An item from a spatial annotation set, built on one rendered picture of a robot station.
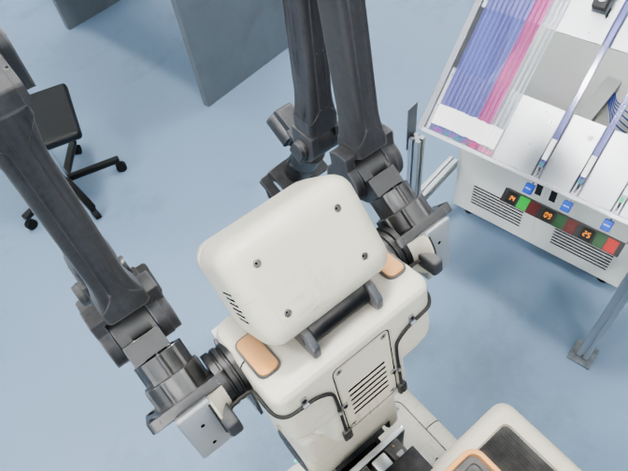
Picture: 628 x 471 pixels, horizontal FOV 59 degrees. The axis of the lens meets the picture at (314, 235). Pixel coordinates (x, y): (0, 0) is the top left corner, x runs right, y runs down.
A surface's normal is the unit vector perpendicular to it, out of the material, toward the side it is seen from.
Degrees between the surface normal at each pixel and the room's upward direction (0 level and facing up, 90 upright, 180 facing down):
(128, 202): 0
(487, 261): 0
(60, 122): 0
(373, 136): 81
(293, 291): 47
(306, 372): 16
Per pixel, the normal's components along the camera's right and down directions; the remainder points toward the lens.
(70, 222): 0.61, 0.47
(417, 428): -0.10, -0.61
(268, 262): 0.39, 0.02
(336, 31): -0.73, 0.57
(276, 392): -0.25, -0.42
